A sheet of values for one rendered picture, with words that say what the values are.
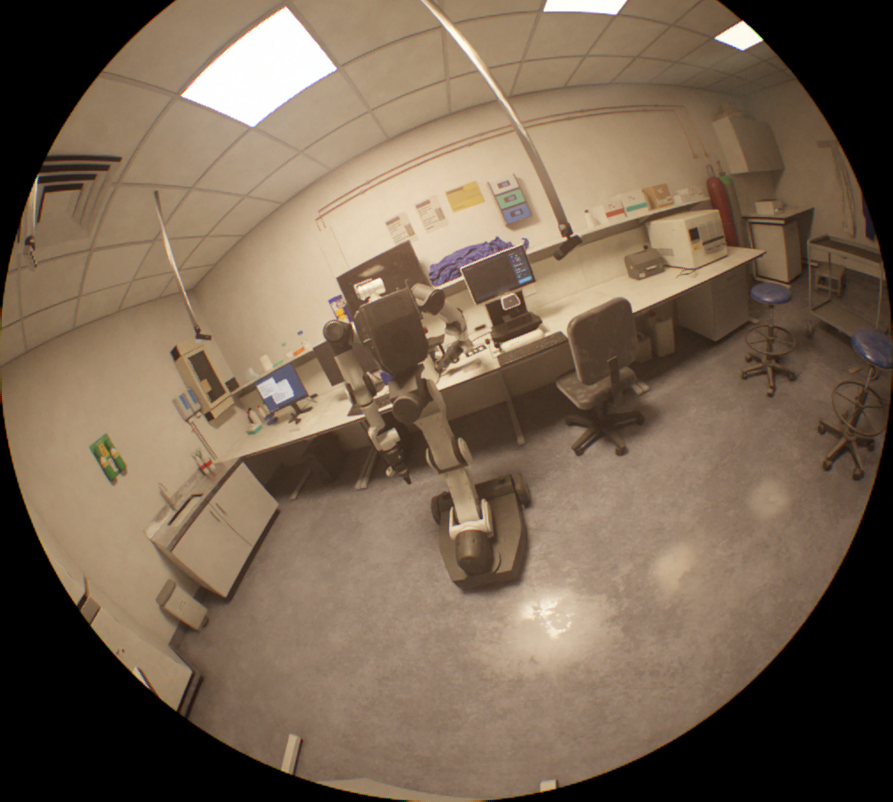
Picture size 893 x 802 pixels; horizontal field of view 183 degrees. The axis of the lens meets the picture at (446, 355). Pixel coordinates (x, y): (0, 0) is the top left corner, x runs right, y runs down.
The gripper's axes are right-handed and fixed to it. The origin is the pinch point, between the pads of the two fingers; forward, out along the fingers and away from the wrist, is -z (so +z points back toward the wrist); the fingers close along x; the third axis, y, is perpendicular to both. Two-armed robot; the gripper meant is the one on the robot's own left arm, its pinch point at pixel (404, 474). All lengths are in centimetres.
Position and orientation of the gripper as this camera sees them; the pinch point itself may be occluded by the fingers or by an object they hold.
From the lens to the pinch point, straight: 146.0
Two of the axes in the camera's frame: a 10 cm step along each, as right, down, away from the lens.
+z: -3.1, -8.9, -3.2
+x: -4.2, -1.7, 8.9
